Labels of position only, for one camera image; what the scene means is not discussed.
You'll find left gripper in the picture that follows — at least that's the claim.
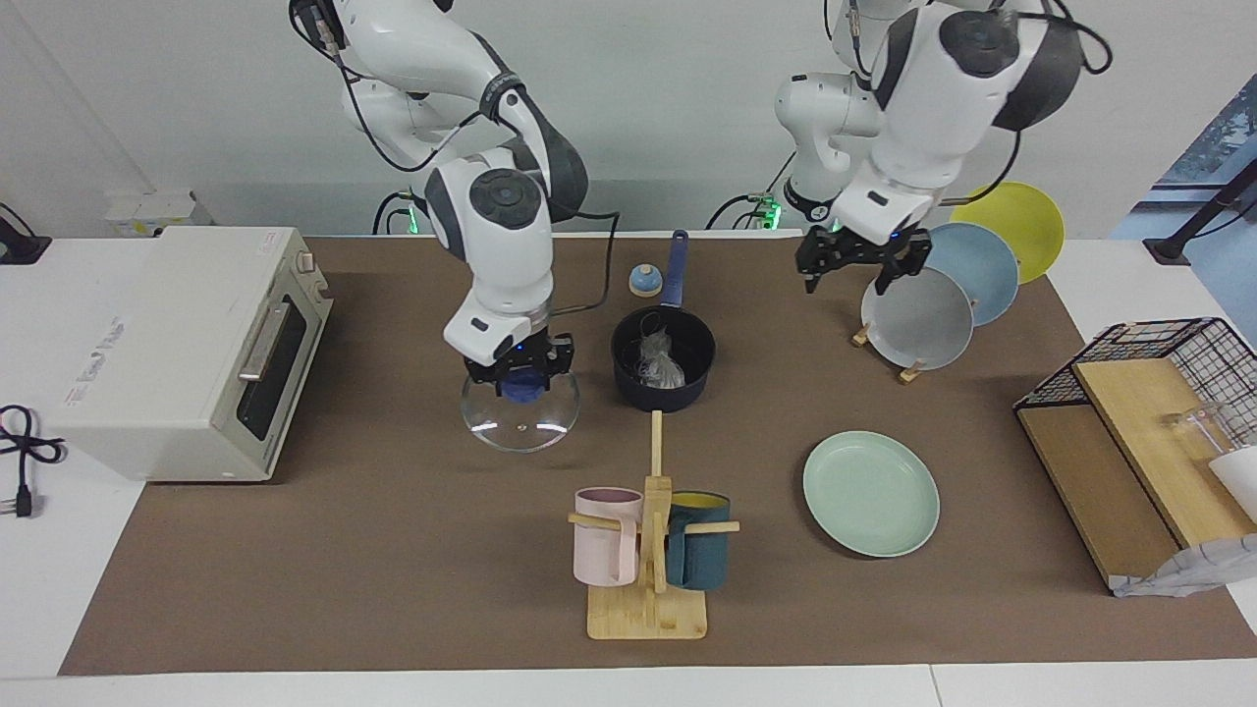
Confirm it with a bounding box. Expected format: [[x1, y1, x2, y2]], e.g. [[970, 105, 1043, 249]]
[[794, 226, 933, 297]]

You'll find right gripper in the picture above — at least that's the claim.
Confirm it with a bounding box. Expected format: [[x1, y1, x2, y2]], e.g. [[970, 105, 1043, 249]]
[[465, 330, 576, 398]]

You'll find glass lid with blue knob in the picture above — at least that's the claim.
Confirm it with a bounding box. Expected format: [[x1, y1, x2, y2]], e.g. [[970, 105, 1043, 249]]
[[461, 365, 581, 454]]

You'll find grey plate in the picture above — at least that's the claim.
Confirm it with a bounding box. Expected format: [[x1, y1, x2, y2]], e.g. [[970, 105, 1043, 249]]
[[860, 266, 976, 372]]

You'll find wooden plate rack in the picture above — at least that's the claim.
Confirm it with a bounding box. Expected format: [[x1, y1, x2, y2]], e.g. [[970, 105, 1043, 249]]
[[850, 298, 981, 385]]

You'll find blue plate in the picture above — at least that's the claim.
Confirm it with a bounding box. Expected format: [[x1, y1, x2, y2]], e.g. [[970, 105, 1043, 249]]
[[922, 222, 1021, 328]]

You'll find clear vermicelli bundle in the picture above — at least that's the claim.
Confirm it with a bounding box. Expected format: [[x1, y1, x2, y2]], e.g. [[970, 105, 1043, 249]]
[[634, 328, 686, 390]]

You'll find yellow plate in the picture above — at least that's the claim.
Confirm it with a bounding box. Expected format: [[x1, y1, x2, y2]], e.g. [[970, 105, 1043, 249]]
[[949, 181, 1066, 287]]

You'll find light green plate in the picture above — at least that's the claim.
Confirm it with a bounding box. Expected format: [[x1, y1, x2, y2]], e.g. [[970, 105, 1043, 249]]
[[802, 430, 942, 560]]

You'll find pink mug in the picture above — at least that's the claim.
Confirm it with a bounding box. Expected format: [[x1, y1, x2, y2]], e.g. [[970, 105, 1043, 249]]
[[573, 487, 645, 588]]

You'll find dark teal mug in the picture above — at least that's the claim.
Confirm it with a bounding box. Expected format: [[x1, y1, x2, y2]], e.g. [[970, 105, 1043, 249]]
[[665, 491, 733, 591]]

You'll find wooden mug rack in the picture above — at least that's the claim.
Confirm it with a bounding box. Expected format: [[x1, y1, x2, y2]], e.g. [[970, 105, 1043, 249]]
[[567, 409, 740, 642]]

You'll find black stand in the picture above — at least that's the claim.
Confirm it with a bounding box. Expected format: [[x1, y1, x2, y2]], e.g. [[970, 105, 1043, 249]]
[[1143, 160, 1257, 266], [0, 200, 52, 266]]

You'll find white toaster oven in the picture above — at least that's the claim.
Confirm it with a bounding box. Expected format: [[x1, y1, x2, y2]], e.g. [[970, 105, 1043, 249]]
[[47, 226, 335, 483]]

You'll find clear glass cup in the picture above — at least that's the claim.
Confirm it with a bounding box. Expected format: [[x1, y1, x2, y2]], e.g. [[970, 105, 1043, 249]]
[[1162, 401, 1227, 459]]

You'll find white cup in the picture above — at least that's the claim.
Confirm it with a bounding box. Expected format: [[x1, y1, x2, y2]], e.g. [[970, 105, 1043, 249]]
[[1207, 446, 1257, 523]]

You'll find grey patterned bag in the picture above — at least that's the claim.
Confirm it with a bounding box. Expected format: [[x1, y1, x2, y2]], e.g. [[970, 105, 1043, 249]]
[[1111, 533, 1257, 599]]

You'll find black cable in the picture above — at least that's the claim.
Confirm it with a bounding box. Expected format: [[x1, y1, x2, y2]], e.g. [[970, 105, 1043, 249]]
[[371, 190, 429, 238], [0, 404, 68, 519], [288, 0, 484, 175], [546, 209, 622, 317], [966, 0, 1115, 208], [705, 150, 798, 233]]

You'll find dark blue pot with handle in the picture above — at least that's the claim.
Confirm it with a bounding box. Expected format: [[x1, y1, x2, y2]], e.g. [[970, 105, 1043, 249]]
[[610, 230, 717, 412]]

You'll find black wire basket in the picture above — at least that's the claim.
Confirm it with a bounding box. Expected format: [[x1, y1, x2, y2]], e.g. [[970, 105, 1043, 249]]
[[1013, 316, 1257, 462]]

